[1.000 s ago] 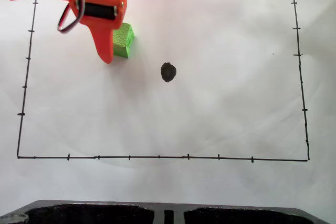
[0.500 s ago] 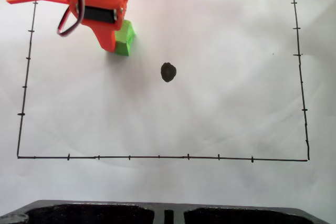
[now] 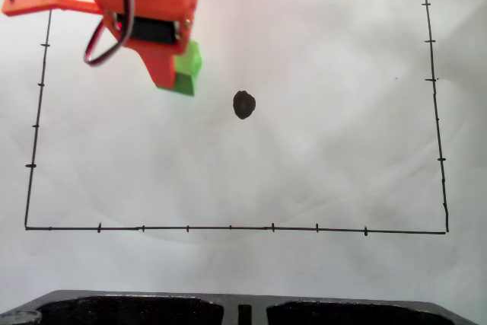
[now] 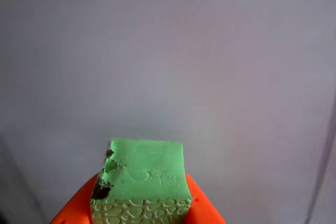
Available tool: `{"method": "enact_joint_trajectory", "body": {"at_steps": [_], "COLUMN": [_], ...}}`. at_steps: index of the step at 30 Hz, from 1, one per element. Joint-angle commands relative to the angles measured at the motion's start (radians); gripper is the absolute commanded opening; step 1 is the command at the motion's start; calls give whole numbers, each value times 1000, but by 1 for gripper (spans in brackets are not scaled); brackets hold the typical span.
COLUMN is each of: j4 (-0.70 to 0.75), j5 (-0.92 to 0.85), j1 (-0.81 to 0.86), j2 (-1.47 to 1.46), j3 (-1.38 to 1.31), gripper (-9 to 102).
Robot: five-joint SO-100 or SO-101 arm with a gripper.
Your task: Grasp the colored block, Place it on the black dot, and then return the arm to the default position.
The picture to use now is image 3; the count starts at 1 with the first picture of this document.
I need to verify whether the black metal stand base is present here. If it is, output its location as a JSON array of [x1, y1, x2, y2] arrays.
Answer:
[[0, 289, 487, 325]]

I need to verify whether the green textured foam block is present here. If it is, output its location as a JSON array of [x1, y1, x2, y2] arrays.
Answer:
[[157, 39, 203, 97]]

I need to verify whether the white paper sheet with drawn lines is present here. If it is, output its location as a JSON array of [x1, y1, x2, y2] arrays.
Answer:
[[0, 0, 487, 301]]

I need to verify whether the black and red cable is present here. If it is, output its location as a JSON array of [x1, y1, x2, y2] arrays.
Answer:
[[83, 0, 137, 68]]

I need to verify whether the black dot mark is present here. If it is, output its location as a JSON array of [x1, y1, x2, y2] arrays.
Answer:
[[232, 90, 256, 120]]

